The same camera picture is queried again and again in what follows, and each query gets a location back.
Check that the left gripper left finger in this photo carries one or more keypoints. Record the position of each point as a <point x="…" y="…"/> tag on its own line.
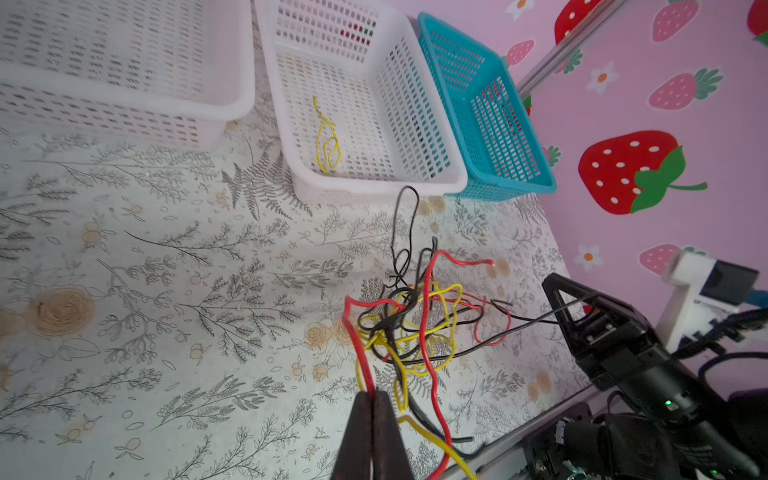
<point x="354" y="457"/>

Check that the right aluminium corner post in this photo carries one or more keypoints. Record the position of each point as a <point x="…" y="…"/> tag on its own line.
<point x="598" y="17"/>

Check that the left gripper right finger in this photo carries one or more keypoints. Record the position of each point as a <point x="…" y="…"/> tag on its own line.
<point x="389" y="456"/>

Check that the middle white plastic basket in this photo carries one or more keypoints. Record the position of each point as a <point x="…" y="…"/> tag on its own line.
<point x="358" y="112"/>

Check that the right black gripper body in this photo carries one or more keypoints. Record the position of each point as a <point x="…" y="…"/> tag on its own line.
<point x="617" y="348"/>

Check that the teal plastic basket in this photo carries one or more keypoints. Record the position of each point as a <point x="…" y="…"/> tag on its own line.
<point x="501" y="152"/>

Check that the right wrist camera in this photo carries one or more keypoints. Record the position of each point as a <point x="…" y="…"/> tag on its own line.
<point x="702" y="287"/>

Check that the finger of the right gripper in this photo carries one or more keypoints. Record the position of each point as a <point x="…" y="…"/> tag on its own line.
<point x="580" y="310"/>

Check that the left white plastic basket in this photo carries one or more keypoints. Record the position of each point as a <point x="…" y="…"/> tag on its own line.
<point x="169" y="72"/>

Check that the white plastic basket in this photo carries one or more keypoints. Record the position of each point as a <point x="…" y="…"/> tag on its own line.
<point x="169" y="72"/>
<point x="358" y="112"/>

